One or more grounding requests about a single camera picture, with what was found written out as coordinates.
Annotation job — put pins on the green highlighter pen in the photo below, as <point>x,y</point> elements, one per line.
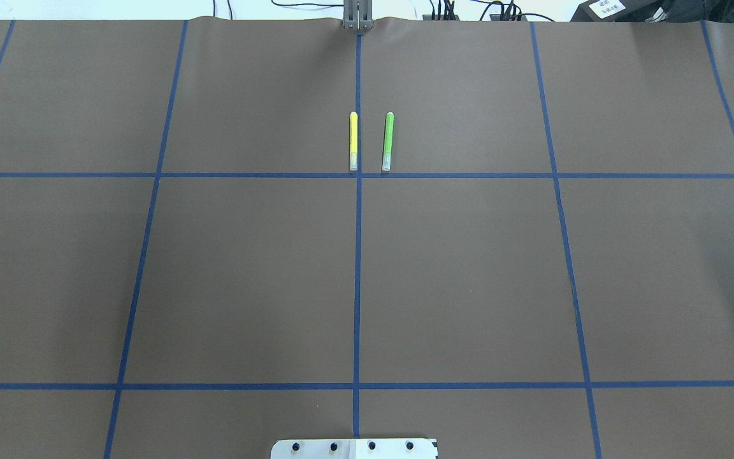
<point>388,142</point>

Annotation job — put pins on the yellow highlighter pen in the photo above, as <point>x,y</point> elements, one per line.
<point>353,141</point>

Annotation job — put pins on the aluminium frame post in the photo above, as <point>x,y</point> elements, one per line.
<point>358,15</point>

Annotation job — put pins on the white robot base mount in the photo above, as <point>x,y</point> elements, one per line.
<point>356,448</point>

